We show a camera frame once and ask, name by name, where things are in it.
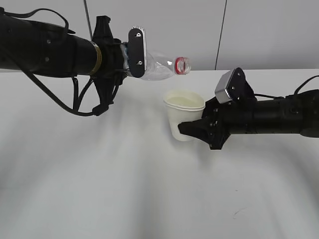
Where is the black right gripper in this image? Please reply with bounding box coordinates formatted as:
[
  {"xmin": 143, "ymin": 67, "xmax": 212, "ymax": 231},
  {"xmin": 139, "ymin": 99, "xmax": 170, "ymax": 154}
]
[{"xmin": 178, "ymin": 97, "xmax": 257, "ymax": 150}]

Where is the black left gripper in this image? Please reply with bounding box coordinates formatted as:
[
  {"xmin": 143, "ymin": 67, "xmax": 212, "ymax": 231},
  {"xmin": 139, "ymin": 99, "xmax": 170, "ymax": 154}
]
[{"xmin": 93, "ymin": 15, "xmax": 127, "ymax": 105}]

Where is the white paper cup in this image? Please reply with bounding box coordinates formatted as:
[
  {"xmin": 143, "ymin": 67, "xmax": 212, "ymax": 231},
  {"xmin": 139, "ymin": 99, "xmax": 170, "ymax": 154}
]
[{"xmin": 163, "ymin": 90, "xmax": 205, "ymax": 141}]

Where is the clear water bottle red label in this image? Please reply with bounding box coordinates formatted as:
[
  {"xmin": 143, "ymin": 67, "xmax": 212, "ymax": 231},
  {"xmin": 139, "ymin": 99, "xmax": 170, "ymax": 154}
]
[{"xmin": 121, "ymin": 43, "xmax": 192, "ymax": 82}]

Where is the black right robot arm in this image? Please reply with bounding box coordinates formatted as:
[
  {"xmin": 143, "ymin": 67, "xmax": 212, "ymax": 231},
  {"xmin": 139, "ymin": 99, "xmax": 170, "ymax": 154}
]
[{"xmin": 178, "ymin": 90, "xmax": 319, "ymax": 150}]

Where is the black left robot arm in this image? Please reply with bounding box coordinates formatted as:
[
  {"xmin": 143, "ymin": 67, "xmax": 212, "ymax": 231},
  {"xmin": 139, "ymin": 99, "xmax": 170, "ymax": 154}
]
[{"xmin": 0, "ymin": 8, "xmax": 127, "ymax": 105}]

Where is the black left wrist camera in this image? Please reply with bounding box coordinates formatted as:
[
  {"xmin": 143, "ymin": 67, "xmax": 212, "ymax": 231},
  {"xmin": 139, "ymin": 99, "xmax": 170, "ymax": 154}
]
[{"xmin": 127, "ymin": 26, "xmax": 147, "ymax": 78}]

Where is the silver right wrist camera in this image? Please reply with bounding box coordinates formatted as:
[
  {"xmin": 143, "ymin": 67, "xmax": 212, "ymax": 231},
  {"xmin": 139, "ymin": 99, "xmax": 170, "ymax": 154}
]
[{"xmin": 215, "ymin": 68, "xmax": 256, "ymax": 104}]

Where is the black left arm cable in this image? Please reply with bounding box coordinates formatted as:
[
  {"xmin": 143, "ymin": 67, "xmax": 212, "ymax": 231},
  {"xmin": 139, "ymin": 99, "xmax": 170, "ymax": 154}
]
[{"xmin": 0, "ymin": 8, "xmax": 110, "ymax": 117}]

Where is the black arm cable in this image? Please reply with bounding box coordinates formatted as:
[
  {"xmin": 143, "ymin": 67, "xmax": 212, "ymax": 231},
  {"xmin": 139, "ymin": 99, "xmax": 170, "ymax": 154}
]
[
  {"xmin": 254, "ymin": 75, "xmax": 319, "ymax": 100},
  {"xmin": 0, "ymin": 8, "xmax": 110, "ymax": 117}
]

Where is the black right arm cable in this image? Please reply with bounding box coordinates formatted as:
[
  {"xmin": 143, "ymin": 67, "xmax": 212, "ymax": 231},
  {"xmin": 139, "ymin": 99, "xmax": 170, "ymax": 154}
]
[{"xmin": 254, "ymin": 75, "xmax": 319, "ymax": 100}]

